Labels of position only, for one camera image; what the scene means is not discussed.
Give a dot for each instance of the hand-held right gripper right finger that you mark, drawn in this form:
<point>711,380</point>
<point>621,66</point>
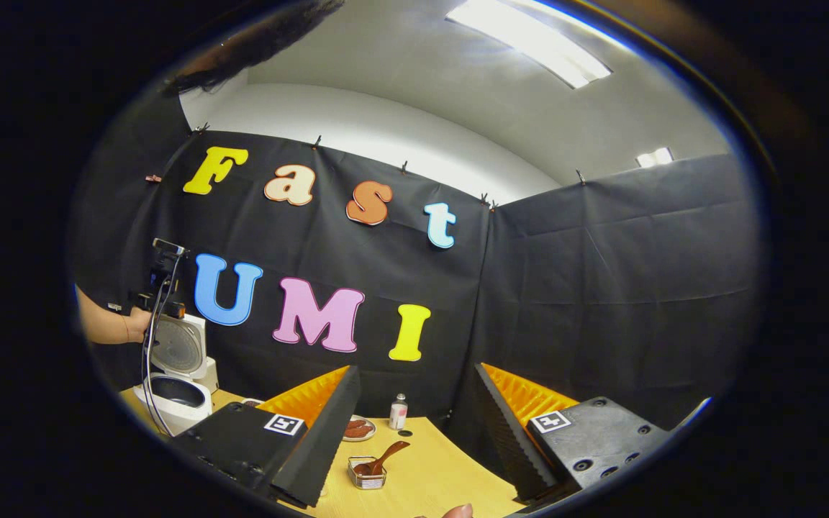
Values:
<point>508,432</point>

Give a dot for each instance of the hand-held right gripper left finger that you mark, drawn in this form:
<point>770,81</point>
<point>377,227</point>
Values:
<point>321,439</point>

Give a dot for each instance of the black backdrop cloth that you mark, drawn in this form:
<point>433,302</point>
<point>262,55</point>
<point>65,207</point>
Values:
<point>601,288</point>

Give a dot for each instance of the red meat piece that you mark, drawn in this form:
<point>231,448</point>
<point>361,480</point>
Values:
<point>360,432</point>
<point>357,424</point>

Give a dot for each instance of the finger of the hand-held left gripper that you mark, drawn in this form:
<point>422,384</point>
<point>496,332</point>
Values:
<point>174,311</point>

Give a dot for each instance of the small pink label bottle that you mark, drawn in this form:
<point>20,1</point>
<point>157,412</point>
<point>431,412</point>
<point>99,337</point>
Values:
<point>399,414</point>

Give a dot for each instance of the brown wooden spoon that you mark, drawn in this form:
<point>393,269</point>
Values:
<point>386,455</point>

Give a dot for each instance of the long ceiling light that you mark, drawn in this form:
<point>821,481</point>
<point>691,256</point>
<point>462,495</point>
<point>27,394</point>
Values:
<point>537,43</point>

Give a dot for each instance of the white round plate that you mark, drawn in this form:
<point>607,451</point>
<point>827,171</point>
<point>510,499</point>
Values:
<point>368,437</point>

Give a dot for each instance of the small ceiling light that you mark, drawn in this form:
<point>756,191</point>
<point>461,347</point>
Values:
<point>654,157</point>

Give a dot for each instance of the divided dish of grains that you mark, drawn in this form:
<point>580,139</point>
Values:
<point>252,402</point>

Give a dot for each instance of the white rice cooker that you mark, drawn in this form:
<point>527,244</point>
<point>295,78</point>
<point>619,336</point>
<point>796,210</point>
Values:
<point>184,403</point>

